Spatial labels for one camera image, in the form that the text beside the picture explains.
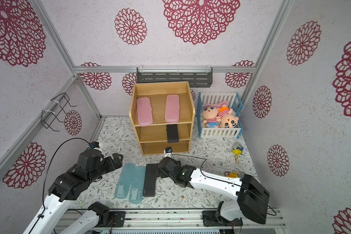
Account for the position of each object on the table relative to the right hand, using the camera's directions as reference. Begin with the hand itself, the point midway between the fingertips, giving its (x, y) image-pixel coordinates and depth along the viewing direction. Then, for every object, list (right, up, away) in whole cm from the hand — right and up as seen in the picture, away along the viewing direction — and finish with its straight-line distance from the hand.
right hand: (167, 165), depth 81 cm
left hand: (-24, +5, -10) cm, 27 cm away
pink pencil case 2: (+3, +31, -2) cm, 31 cm away
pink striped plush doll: (+29, +32, +22) cm, 48 cm away
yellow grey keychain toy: (+45, +5, +13) cm, 47 cm away
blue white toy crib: (+51, +41, +32) cm, 73 cm away
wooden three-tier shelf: (-11, +15, +6) cm, 19 cm away
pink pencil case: (-12, +29, -3) cm, 32 cm away
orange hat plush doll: (+41, +26, +19) cm, 52 cm away
